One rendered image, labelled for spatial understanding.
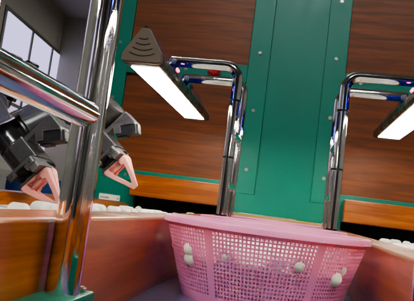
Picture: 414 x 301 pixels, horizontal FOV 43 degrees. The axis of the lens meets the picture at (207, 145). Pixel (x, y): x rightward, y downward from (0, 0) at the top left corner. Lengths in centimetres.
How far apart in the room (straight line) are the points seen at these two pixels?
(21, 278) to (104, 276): 16
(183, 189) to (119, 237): 117
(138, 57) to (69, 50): 638
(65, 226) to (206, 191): 133
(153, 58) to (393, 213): 96
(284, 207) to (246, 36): 59
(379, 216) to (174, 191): 64
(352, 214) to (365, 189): 12
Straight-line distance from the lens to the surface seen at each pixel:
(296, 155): 175
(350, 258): 64
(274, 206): 173
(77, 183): 37
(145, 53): 103
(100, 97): 38
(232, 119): 118
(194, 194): 169
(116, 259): 54
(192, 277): 64
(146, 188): 173
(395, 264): 56
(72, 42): 743
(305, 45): 183
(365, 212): 168
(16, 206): 80
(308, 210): 173
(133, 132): 127
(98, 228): 48
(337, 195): 117
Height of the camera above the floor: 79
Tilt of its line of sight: 6 degrees up
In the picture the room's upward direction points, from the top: 7 degrees clockwise
